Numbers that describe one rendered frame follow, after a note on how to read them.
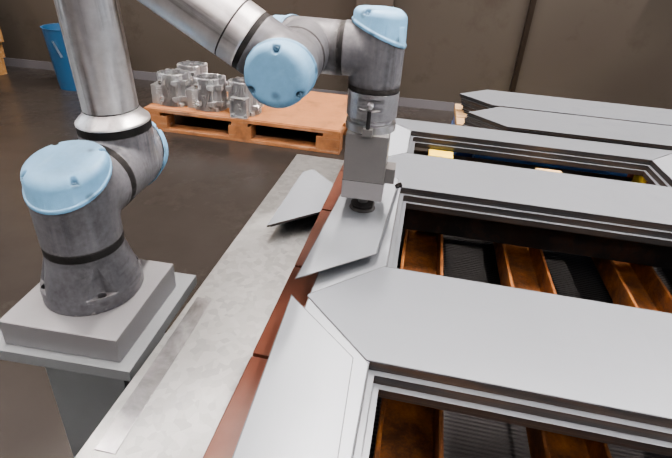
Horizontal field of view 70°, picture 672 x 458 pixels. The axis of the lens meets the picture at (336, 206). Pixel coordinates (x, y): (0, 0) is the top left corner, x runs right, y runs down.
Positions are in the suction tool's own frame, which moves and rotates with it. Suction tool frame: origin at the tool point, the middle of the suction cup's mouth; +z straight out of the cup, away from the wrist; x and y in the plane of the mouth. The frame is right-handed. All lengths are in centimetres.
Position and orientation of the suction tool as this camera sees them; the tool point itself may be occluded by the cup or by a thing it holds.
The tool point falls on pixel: (361, 213)
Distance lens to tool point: 79.4
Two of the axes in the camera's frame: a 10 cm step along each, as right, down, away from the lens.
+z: -0.6, 8.8, 4.7
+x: -9.8, -1.3, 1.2
